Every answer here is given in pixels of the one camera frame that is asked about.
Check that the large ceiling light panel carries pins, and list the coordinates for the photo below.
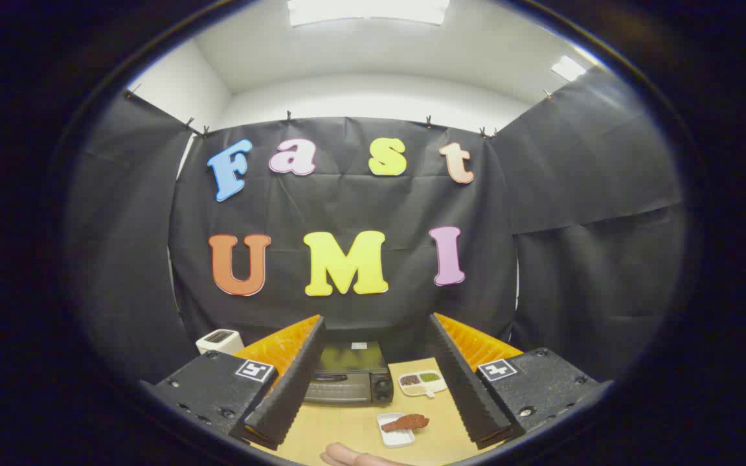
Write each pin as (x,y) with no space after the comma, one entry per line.
(366,11)

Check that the white divided dish with beans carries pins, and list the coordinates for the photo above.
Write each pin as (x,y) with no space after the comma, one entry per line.
(421,383)

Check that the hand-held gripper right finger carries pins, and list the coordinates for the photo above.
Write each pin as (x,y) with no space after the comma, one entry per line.
(467,388)

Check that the black toaster oven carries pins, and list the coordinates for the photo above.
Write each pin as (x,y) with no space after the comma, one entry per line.
(347,382)

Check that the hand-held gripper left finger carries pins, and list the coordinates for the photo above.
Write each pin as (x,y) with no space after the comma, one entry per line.
(289,388)

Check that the small ceiling light panel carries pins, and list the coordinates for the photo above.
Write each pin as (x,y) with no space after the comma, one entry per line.
(568,68)

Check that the white bread toaster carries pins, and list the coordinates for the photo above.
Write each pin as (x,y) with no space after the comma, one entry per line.
(217,340)

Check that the white rectangular tray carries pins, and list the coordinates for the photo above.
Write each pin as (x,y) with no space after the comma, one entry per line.
(399,439)

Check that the brown meat piece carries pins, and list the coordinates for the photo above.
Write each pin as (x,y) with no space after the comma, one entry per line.
(406,422)

